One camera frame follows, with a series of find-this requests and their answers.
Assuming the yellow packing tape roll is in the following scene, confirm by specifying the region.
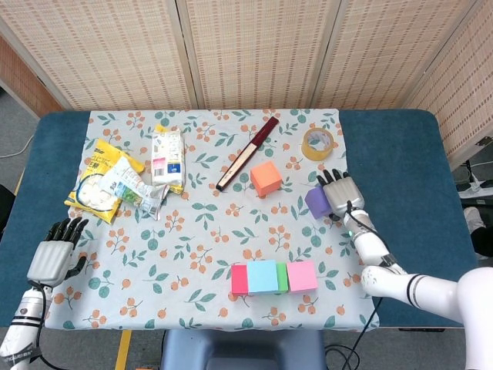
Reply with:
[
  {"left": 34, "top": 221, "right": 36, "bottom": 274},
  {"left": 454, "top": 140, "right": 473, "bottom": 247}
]
[{"left": 300, "top": 127, "right": 335, "bottom": 162}]

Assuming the light blue block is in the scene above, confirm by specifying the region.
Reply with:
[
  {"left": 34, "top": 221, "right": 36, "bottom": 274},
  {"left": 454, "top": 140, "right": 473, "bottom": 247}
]
[{"left": 246, "top": 260, "right": 280, "bottom": 297}]

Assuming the white floor cable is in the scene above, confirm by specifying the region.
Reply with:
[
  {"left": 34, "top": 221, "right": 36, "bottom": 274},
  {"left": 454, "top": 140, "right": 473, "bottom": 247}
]
[{"left": 0, "top": 134, "right": 34, "bottom": 158}]

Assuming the hot pink block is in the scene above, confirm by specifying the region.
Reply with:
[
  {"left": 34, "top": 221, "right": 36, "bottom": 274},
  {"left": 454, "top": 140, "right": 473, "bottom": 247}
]
[{"left": 230, "top": 264, "right": 250, "bottom": 297}]

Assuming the floral fruit print tablecloth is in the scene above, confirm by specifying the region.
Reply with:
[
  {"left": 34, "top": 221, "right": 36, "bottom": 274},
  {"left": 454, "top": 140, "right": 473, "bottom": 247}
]
[{"left": 44, "top": 109, "right": 381, "bottom": 332}]

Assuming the blue grey robot base seat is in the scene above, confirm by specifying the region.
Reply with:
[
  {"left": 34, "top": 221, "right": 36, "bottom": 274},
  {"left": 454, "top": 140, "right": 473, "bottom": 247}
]
[{"left": 159, "top": 329, "right": 327, "bottom": 370}]

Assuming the yellow marshmallow snack bag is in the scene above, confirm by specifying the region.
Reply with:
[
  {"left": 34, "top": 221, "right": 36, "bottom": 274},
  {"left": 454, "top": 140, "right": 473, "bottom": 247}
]
[{"left": 63, "top": 138, "right": 146, "bottom": 225}]

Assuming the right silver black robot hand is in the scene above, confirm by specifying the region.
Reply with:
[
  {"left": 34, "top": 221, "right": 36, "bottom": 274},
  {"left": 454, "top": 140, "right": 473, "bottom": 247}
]
[{"left": 316, "top": 168, "right": 366, "bottom": 221}]

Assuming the orange block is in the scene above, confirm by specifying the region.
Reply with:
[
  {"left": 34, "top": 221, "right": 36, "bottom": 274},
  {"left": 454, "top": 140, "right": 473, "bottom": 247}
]
[{"left": 250, "top": 160, "right": 283, "bottom": 197}]

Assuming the light pink block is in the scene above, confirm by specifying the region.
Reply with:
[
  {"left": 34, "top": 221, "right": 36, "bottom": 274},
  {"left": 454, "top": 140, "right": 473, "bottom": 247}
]
[{"left": 286, "top": 260, "right": 320, "bottom": 294}]

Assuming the bamboo folding screen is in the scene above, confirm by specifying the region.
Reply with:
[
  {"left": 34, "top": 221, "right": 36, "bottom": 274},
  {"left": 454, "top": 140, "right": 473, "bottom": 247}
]
[{"left": 0, "top": 0, "right": 493, "bottom": 170}]

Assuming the black floor cable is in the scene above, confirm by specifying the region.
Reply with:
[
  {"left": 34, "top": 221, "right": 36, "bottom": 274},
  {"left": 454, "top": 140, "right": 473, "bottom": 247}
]
[{"left": 325, "top": 344, "right": 361, "bottom": 370}]

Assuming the flat yellow snack bag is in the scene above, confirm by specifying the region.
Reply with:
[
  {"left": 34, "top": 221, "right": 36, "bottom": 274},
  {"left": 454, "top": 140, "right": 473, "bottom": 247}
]
[{"left": 153, "top": 123, "right": 186, "bottom": 195}]

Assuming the crumpled white green snack bag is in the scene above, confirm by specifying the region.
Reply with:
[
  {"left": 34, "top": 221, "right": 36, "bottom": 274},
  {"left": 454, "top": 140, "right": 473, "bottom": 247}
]
[{"left": 96, "top": 156, "right": 170, "bottom": 222}]

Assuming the white snack bag blue label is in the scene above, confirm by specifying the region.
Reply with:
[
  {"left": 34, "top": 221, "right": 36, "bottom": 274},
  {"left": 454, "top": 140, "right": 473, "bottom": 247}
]
[{"left": 149, "top": 129, "right": 186, "bottom": 187}]

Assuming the purple block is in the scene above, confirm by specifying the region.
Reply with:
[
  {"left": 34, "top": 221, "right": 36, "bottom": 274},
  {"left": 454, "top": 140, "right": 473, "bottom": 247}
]
[{"left": 304, "top": 187, "right": 333, "bottom": 220}]

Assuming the white shoe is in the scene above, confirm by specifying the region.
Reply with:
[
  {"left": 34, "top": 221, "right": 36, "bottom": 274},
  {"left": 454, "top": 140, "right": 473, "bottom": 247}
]
[{"left": 464, "top": 207, "right": 482, "bottom": 234}]

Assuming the green block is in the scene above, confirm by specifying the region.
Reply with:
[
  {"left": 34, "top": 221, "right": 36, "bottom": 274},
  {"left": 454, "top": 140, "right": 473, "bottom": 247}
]
[{"left": 275, "top": 262, "right": 290, "bottom": 294}]

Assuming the dark red folded fan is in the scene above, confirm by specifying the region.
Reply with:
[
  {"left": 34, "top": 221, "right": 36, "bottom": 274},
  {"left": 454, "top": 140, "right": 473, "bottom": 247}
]
[{"left": 216, "top": 116, "right": 280, "bottom": 191}]

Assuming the yellow floor tape strip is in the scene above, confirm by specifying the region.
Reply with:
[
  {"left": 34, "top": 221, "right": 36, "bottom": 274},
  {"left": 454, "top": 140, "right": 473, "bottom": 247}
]
[{"left": 114, "top": 330, "right": 132, "bottom": 370}]

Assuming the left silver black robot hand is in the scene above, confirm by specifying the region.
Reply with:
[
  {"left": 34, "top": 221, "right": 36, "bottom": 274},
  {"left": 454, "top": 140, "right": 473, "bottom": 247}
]
[{"left": 25, "top": 217, "right": 89, "bottom": 288}]

